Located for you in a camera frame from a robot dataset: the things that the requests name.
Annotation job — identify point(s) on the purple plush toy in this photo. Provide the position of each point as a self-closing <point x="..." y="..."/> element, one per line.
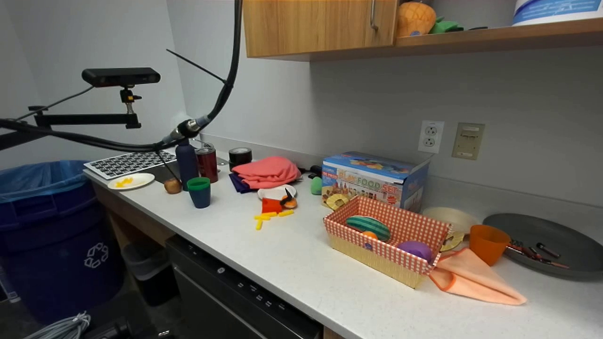
<point x="416" y="251"/>

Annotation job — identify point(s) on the black scissors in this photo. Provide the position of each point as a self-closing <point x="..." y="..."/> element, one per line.
<point x="478" y="27"/>

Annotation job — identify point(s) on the orange and black toy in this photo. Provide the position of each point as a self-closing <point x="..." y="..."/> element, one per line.
<point x="291" y="202"/>

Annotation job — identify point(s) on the yellow fry toy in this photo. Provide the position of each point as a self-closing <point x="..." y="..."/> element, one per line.
<point x="286" y="214"/>
<point x="259" y="223"/>
<point x="271" y="217"/>

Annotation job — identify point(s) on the green plush toy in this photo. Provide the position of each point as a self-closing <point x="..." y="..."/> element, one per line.
<point x="446" y="27"/>

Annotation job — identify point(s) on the black dishwasher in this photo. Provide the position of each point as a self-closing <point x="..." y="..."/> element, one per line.
<point x="227" y="302"/>

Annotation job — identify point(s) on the orange plastic cup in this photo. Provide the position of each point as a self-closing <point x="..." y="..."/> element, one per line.
<point x="489" y="246"/>

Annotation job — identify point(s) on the small white oval plate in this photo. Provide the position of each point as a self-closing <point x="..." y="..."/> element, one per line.
<point x="143" y="182"/>

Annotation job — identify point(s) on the yellow toy food piece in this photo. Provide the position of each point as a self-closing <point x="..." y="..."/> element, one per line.
<point x="126" y="183"/>

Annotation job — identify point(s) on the small black bin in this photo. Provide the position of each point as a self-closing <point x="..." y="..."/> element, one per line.
<point x="152" y="274"/>

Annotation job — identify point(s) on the green cup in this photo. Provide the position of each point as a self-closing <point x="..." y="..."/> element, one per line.
<point x="201" y="193"/>

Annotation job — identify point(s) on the dark red can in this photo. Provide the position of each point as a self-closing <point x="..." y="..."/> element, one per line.
<point x="208" y="163"/>

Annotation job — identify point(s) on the black round jar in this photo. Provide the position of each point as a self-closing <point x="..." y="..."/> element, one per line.
<point x="241" y="159"/>

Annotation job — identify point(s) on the black stick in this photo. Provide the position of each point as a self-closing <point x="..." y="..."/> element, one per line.
<point x="550" y="251"/>

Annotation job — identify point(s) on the dark blue bottle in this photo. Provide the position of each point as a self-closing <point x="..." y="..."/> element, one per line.
<point x="188" y="163"/>

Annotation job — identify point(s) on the white wall outlet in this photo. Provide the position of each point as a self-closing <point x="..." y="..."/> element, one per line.
<point x="433" y="136"/>

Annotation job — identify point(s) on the wooden cabinet door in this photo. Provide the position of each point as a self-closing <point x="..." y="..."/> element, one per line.
<point x="314" y="25"/>

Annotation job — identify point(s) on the black stereo camera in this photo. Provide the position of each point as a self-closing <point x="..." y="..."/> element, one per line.
<point x="120" y="78"/>

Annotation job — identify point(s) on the small orange plush toy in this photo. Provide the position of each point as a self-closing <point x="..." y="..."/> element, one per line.
<point x="371" y="236"/>

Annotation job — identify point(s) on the grey cloth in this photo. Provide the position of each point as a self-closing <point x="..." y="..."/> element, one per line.
<point x="63" y="328"/>

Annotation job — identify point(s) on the clear plastic jug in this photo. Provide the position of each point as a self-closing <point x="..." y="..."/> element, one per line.
<point x="197" y="140"/>

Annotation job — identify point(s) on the navy blue cloth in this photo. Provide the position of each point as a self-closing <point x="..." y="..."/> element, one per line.
<point x="239" y="183"/>

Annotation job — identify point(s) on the blue recycling bin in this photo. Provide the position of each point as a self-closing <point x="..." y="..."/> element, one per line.
<point x="58" y="251"/>

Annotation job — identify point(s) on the green red watermelon plush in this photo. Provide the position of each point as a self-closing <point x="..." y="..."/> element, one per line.
<point x="369" y="227"/>

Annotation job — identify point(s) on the wooden wall cabinet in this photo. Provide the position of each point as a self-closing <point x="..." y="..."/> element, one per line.
<point x="502" y="36"/>

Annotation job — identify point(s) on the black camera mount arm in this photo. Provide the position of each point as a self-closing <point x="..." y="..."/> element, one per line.
<point x="82" y="119"/>

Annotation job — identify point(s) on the red fries box toy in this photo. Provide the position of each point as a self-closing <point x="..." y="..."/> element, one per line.
<point x="273" y="206"/>

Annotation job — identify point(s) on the red checkered basket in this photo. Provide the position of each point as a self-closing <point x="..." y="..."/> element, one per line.
<point x="378" y="257"/>

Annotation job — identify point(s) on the white round dish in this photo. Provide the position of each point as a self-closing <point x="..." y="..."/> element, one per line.
<point x="271" y="191"/>

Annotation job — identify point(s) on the beige wall switch plate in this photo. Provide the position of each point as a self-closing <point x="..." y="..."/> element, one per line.
<point x="469" y="142"/>

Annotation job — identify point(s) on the white bowl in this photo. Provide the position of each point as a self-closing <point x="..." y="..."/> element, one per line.
<point x="455" y="219"/>

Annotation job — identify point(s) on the red stick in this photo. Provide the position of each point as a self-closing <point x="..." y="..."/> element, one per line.
<point x="525" y="253"/>

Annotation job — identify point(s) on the small brown round object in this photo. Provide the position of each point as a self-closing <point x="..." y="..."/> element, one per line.
<point x="173" y="187"/>

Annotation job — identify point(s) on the salmon cloth pile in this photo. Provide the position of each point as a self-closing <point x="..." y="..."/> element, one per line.
<point x="267" y="170"/>

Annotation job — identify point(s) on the grey round tray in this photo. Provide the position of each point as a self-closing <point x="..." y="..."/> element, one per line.
<point x="567" y="238"/>

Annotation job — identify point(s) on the blue toy cardboard box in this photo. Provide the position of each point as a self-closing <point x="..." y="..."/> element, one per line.
<point x="371" y="172"/>

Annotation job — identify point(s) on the salmon folded napkin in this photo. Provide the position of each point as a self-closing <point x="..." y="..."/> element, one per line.
<point x="472" y="279"/>

